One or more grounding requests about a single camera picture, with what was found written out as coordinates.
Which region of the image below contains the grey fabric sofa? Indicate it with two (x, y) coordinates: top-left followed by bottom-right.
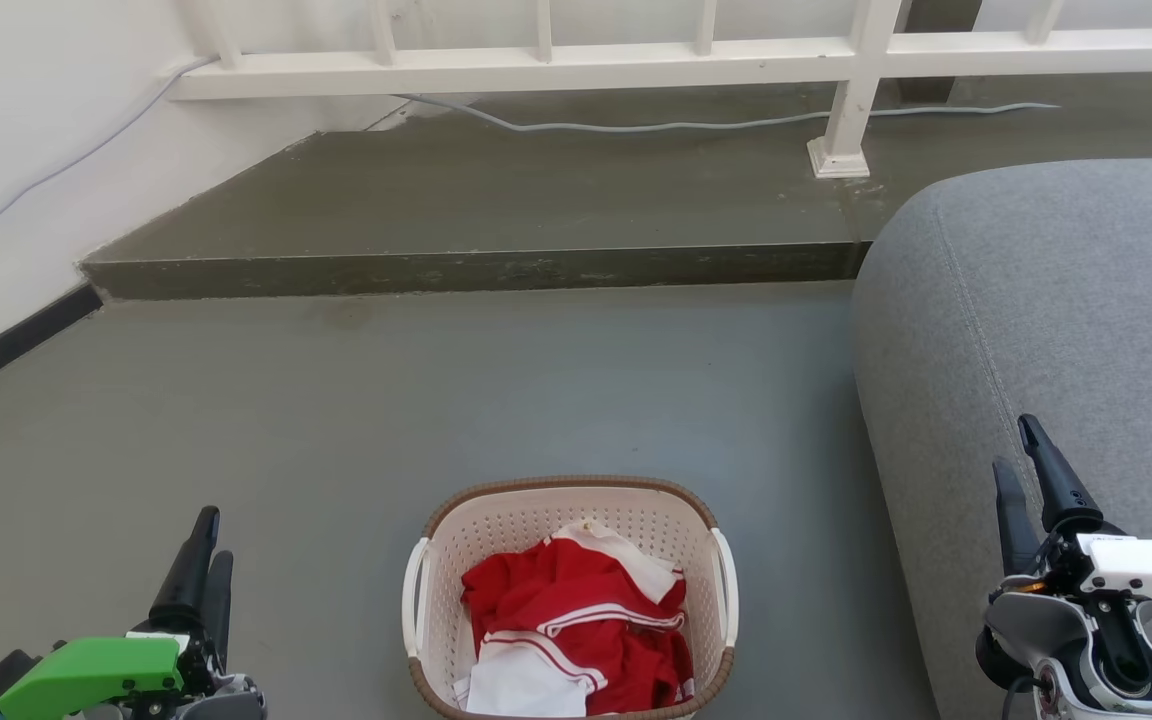
(851, 157), (1152, 720)

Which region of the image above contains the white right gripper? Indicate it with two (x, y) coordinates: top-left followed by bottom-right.
(993, 414), (1152, 621)

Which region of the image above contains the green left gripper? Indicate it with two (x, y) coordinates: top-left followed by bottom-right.
(0, 506), (234, 720)

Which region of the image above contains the black baseboard strip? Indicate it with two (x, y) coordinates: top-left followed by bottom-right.
(0, 283), (104, 409)

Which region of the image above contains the cream perforated laundry basket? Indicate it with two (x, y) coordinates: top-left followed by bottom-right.
(402, 475), (740, 720)

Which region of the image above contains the light grey cable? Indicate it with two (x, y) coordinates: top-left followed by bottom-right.
(0, 55), (1062, 263)

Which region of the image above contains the grey concrete raised step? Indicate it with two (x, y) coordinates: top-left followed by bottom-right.
(79, 75), (1152, 301)

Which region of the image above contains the red and white garment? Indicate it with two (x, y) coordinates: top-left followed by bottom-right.
(453, 520), (695, 718)

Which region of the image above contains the white wooden railing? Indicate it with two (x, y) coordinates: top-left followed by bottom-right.
(166, 0), (1152, 180)

